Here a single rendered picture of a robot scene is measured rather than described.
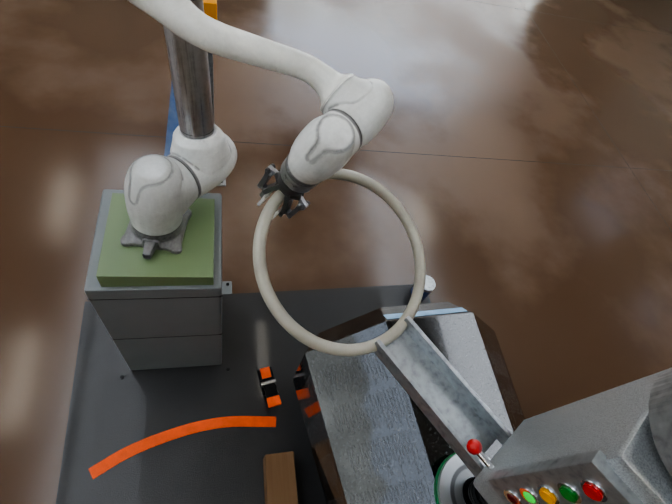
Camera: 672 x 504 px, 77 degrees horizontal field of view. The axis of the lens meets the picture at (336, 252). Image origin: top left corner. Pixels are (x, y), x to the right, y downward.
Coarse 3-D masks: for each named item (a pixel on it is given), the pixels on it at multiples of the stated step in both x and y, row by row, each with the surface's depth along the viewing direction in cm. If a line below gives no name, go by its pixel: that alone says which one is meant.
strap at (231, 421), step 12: (204, 420) 186; (216, 420) 187; (228, 420) 188; (240, 420) 190; (252, 420) 191; (264, 420) 192; (168, 432) 181; (180, 432) 182; (192, 432) 183; (132, 444) 176; (144, 444) 177; (156, 444) 177; (120, 456) 172; (96, 468) 169; (108, 468) 169
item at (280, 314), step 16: (336, 176) 112; (352, 176) 114; (384, 192) 117; (272, 208) 101; (400, 208) 118; (256, 240) 98; (416, 240) 118; (256, 256) 97; (416, 256) 118; (256, 272) 97; (416, 272) 117; (272, 288) 97; (416, 288) 115; (272, 304) 96; (416, 304) 113; (288, 320) 97; (400, 320) 111; (304, 336) 97; (384, 336) 107; (336, 352) 100; (352, 352) 102; (368, 352) 104
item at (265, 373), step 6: (258, 372) 202; (264, 372) 202; (270, 372) 203; (264, 378) 201; (270, 378) 202; (264, 384) 197; (270, 384) 198; (264, 390) 196; (270, 390) 196; (276, 390) 196; (270, 396) 194; (276, 396) 194; (270, 402) 192; (276, 402) 192
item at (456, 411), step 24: (408, 336) 112; (384, 360) 105; (408, 360) 108; (432, 360) 109; (408, 384) 101; (432, 384) 106; (456, 384) 106; (432, 408) 98; (456, 408) 104; (480, 408) 102; (456, 432) 97; (480, 432) 102; (504, 432) 100
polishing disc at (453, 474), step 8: (456, 456) 117; (448, 464) 116; (456, 464) 116; (464, 464) 116; (440, 472) 115; (448, 472) 114; (456, 472) 115; (464, 472) 115; (440, 480) 113; (448, 480) 113; (456, 480) 114; (464, 480) 114; (440, 488) 112; (448, 488) 112; (456, 488) 113; (440, 496) 111; (448, 496) 111; (456, 496) 112
